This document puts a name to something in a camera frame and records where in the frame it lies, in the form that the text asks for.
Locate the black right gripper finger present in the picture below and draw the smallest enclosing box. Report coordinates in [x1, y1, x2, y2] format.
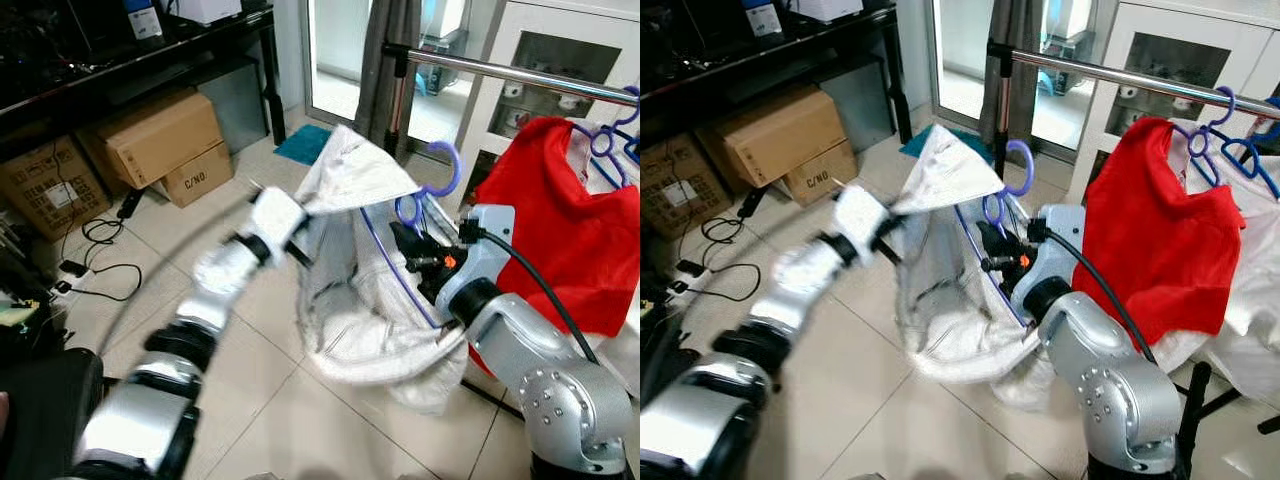
[389, 222, 427, 264]
[975, 221, 1010, 262]

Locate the white garment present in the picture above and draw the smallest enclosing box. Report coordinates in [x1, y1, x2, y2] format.
[293, 124, 473, 416]
[890, 124, 1051, 411]

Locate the purple plastic hanger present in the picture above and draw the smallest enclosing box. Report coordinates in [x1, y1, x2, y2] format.
[572, 85, 641, 191]
[950, 140, 1036, 331]
[358, 140, 464, 331]
[1170, 85, 1238, 191]

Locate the teal floor mat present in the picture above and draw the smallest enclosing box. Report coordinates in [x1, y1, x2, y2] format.
[273, 122, 334, 167]
[898, 124, 991, 161]

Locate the red garment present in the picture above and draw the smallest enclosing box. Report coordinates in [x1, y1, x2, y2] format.
[1070, 116, 1249, 349]
[468, 116, 641, 376]

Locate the grey panel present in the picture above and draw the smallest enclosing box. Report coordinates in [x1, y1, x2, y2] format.
[195, 58, 271, 156]
[822, 55, 896, 151]

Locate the large plain cardboard box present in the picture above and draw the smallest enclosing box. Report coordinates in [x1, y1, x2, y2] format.
[722, 88, 851, 186]
[98, 90, 226, 189]

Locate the grey metal box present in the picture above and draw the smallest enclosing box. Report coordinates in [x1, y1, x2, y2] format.
[420, 35, 471, 96]
[1040, 30, 1093, 96]

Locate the metal clothes rack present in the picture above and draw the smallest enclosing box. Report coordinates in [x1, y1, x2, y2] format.
[985, 40, 1280, 480]
[382, 42, 641, 421]

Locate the cardboard box with white label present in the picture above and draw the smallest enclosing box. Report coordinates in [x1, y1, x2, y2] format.
[640, 135, 736, 239]
[0, 135, 113, 243]

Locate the black desk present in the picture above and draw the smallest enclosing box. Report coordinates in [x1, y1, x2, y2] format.
[640, 5, 913, 151]
[0, 5, 288, 166]

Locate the grey curtain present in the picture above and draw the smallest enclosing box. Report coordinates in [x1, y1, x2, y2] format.
[353, 0, 424, 151]
[975, 0, 1046, 151]

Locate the white glass-door cabinet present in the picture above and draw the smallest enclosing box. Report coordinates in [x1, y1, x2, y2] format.
[455, 0, 641, 206]
[1065, 0, 1280, 201]

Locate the blue and white box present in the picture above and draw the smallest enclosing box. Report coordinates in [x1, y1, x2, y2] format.
[742, 0, 783, 39]
[122, 0, 163, 41]

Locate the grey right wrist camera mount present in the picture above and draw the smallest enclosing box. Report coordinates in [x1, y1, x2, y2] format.
[1010, 204, 1088, 316]
[437, 204, 517, 313]

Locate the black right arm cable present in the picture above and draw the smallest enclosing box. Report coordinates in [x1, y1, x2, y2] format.
[1028, 222, 1159, 366]
[460, 225, 601, 366]

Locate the black floor cable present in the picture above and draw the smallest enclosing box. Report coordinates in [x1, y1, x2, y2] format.
[690, 215, 766, 303]
[60, 215, 143, 303]

